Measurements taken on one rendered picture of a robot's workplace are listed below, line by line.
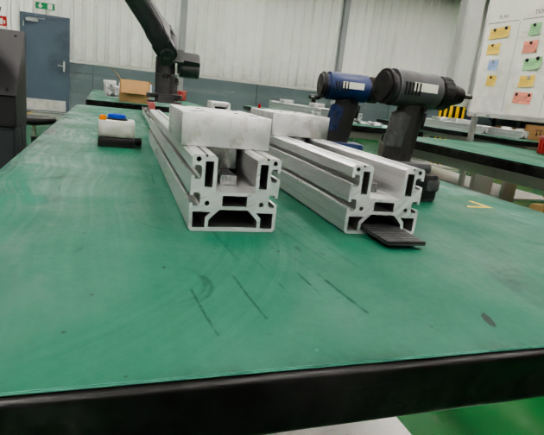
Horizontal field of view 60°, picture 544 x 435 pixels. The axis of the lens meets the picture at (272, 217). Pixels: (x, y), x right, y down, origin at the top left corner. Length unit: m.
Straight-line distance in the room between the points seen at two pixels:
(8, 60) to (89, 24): 10.87
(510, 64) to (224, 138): 3.87
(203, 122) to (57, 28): 11.81
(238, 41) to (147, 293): 12.42
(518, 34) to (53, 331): 4.22
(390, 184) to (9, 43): 1.19
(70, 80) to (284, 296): 12.02
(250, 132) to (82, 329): 0.35
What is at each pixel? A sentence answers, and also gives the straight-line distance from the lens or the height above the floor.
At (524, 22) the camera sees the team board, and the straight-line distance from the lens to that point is 4.36.
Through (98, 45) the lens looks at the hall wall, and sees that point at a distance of 12.33.
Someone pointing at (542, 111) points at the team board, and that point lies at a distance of 4.05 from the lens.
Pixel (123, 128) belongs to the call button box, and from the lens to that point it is 1.15.
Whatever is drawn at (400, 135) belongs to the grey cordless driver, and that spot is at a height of 0.89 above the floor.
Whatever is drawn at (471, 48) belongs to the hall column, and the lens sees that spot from 9.35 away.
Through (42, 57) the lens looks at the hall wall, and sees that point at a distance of 12.37.
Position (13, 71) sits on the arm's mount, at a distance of 1.49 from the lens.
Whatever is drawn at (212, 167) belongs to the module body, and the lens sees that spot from 0.53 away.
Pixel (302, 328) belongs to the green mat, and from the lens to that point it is 0.34.
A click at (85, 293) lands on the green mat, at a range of 0.38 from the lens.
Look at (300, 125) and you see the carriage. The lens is 0.88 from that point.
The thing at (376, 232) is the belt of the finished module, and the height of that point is 0.79.
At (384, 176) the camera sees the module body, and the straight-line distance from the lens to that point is 0.65.
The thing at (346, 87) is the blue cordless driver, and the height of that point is 0.97.
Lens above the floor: 0.93
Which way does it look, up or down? 14 degrees down
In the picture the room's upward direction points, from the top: 6 degrees clockwise
